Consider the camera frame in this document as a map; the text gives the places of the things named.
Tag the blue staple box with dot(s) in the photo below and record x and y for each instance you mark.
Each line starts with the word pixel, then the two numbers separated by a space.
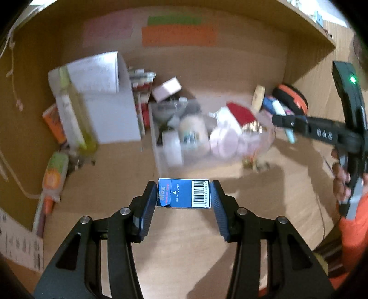
pixel 184 194

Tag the person's right hand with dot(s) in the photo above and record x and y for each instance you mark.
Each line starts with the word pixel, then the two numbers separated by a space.
pixel 340 178

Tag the cream lotion bottle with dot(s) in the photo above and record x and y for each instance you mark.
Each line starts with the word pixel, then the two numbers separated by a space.
pixel 258 97

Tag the stack of colourful packets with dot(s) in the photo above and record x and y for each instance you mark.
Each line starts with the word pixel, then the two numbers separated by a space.
pixel 141 86

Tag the dark bundle in storage box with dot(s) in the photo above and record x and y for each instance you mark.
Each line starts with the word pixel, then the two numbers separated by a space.
pixel 192 106

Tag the pink round handheld device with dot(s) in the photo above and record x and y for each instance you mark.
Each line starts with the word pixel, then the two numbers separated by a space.
pixel 222 142

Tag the blue pencil case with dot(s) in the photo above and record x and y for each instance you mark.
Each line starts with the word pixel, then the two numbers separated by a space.
pixel 274 106

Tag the green paper note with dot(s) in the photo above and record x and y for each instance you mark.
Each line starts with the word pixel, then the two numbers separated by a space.
pixel 174 20

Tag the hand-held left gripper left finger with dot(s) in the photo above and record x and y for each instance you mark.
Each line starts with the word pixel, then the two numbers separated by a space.
pixel 148 207

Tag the yellow-green spray bottle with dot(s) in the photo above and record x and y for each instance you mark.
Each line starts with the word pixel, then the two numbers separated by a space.
pixel 79 115

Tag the small blue shelf item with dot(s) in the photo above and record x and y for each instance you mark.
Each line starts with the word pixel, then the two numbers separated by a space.
pixel 319 17

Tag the white cosmetic tube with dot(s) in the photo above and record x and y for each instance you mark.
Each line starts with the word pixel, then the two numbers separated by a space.
pixel 67 120

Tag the makeup brushes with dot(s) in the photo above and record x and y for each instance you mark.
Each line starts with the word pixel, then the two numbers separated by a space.
pixel 80 159

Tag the orange packet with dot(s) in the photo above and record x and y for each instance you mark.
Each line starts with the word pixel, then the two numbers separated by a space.
pixel 53 123

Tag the pink mesh net bundle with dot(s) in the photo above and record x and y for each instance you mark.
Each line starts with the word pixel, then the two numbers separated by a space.
pixel 253 143

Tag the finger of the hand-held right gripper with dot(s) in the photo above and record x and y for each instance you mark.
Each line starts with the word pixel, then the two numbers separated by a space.
pixel 290 123
pixel 291 136

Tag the clear plastic storage box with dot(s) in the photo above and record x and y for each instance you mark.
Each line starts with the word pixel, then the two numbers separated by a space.
pixel 201 166

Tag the small white box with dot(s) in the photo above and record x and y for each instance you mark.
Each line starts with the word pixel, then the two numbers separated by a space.
pixel 166 89

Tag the wooden desktop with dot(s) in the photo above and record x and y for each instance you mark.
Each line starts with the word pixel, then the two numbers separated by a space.
pixel 187 244

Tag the pink paper note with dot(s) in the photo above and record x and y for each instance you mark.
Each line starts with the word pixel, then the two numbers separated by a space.
pixel 107 28

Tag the printed paper receipt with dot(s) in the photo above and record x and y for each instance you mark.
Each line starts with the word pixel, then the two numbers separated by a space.
pixel 20 244

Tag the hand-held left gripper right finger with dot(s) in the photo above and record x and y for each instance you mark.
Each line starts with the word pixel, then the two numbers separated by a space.
pixel 220 210

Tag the grey translucent bowl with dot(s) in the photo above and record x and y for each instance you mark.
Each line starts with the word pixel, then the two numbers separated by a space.
pixel 166 110

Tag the person's right forearm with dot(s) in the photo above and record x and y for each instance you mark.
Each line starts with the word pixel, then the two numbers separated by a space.
pixel 356 238

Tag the white plastic bag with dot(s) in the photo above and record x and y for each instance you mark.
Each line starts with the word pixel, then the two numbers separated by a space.
pixel 227 118

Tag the orange label squeeze bottle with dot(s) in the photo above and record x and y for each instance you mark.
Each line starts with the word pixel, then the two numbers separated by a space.
pixel 54 175

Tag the orange paper note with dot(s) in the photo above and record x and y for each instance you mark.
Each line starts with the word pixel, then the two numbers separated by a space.
pixel 178 36

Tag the bundle of pens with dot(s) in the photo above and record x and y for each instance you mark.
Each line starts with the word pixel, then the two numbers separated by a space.
pixel 41 215

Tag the black and orange round case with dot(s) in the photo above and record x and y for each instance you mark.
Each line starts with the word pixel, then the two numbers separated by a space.
pixel 293 96

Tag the white paper sheets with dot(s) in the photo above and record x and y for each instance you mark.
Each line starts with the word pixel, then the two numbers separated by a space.
pixel 112 115

